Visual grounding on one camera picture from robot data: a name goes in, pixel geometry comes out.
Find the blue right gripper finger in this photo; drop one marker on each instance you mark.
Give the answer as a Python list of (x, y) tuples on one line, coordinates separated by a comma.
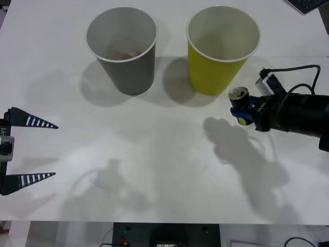
[(248, 114), (253, 103)]

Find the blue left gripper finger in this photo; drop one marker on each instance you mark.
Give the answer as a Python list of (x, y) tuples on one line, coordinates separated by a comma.
[(13, 184), (20, 119)]

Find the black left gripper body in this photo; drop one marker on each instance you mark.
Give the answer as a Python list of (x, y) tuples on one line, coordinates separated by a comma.
[(5, 130)]

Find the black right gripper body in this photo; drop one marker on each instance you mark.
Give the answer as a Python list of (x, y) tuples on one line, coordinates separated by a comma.
[(264, 113)]

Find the black drink can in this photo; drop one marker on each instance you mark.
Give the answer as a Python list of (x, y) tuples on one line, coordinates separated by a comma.
[(239, 103)]

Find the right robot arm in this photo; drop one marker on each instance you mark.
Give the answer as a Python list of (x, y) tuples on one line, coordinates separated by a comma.
[(303, 113)]

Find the yellow-green plastic waste bin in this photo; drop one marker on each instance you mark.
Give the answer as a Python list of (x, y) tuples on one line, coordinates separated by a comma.
[(213, 74)]

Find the dark keyboard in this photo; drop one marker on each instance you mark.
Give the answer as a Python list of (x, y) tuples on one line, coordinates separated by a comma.
[(306, 4)]

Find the grey plastic waste bin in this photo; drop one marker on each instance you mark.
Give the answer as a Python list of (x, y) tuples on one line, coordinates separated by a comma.
[(131, 74)]

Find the brownish plastic bottle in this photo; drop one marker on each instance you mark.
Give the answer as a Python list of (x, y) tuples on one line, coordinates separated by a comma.
[(120, 54)]

